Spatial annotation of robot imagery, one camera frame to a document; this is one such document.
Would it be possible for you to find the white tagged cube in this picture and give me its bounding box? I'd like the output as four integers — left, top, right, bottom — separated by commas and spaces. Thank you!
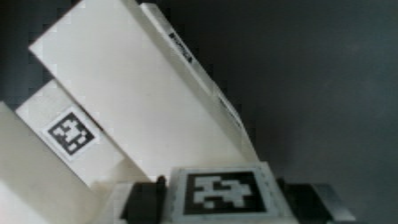
162, 162, 298, 224

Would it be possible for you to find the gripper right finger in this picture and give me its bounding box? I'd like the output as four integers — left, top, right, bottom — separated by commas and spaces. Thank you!
277, 178, 359, 224

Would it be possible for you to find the white chair back frame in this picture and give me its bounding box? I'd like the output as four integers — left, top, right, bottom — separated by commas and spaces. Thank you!
0, 0, 256, 224

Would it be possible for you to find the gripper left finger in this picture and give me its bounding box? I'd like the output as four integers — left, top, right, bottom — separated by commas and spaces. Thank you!
119, 176, 167, 224

